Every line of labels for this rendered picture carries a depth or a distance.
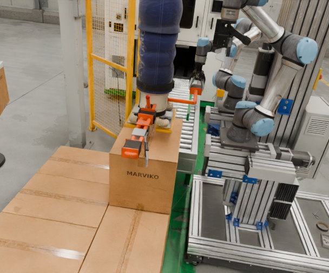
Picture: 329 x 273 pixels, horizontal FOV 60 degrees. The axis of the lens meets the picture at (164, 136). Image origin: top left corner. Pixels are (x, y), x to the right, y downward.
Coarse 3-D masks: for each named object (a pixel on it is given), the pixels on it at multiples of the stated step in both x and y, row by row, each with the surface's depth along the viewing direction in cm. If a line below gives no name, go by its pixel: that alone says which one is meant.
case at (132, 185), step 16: (128, 128) 192; (176, 128) 199; (160, 144) 178; (176, 144) 180; (112, 160) 166; (128, 160) 165; (144, 160) 163; (160, 160) 162; (176, 160) 163; (112, 176) 171; (128, 176) 170; (144, 176) 169; (160, 176) 167; (112, 192) 177; (128, 192) 176; (144, 192) 175; (160, 192) 173; (144, 208) 181; (160, 208) 179
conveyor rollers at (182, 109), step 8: (176, 80) 426; (184, 80) 432; (176, 88) 394; (184, 88) 401; (168, 96) 363; (176, 96) 370; (184, 96) 369; (192, 96) 370; (176, 104) 346; (184, 104) 346; (176, 112) 322; (184, 112) 323; (192, 112) 329; (184, 120) 306; (192, 120) 306; (184, 128) 290; (192, 128) 290; (184, 136) 274; (184, 144) 260
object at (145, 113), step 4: (144, 108) 158; (140, 112) 156; (144, 112) 156; (148, 112) 157; (152, 112) 157; (140, 116) 152; (144, 116) 152; (148, 116) 152; (152, 116) 151; (136, 120) 154; (144, 120) 153; (152, 120) 152; (152, 124) 153
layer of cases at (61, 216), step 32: (64, 160) 221; (96, 160) 225; (32, 192) 187; (64, 192) 190; (96, 192) 193; (0, 224) 162; (32, 224) 164; (64, 224) 166; (96, 224) 168; (128, 224) 170; (160, 224) 173; (0, 256) 144; (32, 256) 146; (64, 256) 148; (96, 256) 149; (128, 256) 151; (160, 256) 153
